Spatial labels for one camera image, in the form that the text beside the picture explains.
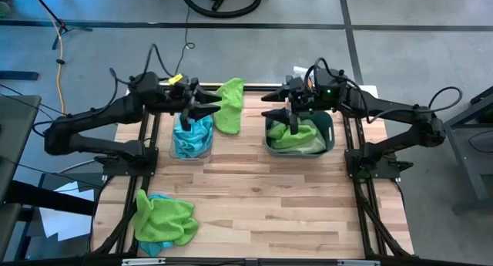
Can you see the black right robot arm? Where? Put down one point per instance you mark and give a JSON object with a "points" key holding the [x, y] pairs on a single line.
{"points": [[385, 108]]}

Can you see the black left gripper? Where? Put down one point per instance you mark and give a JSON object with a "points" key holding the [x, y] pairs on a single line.
{"points": [[186, 96]]}

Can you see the silver metal bracket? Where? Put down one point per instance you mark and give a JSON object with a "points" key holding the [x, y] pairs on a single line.
{"points": [[358, 263], [143, 261]]}

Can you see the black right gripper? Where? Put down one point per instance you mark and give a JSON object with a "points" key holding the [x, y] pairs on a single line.
{"points": [[300, 98]]}

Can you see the dark grey desk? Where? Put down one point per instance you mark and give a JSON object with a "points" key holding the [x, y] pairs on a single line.
{"points": [[15, 142]]}

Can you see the grey table-level camera box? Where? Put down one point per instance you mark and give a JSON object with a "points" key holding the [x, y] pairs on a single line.
{"points": [[251, 261]]}

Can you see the teal plastic basket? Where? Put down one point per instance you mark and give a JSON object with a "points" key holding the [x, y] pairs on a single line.
{"points": [[329, 131]]}

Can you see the clear plastic basket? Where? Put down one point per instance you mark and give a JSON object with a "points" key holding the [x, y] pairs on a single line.
{"points": [[171, 150]]}

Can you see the green microfiber towel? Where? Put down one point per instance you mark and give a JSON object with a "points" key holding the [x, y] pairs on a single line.
{"points": [[289, 137], [161, 219], [314, 145], [231, 104]]}

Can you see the white paper sheets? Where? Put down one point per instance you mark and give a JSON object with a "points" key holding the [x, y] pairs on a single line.
{"points": [[65, 219]]}

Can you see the black tripod stand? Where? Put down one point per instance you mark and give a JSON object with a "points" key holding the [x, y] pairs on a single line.
{"points": [[63, 28]]}

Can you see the grey metal table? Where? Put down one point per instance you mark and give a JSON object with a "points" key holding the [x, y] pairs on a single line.
{"points": [[468, 150]]}

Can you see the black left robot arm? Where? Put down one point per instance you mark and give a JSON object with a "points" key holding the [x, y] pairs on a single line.
{"points": [[96, 115]]}

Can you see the black aluminium table frame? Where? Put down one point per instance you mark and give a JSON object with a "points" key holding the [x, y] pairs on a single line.
{"points": [[212, 263]]}

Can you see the orange spray bottle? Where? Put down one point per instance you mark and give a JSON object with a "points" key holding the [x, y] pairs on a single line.
{"points": [[299, 70]]}

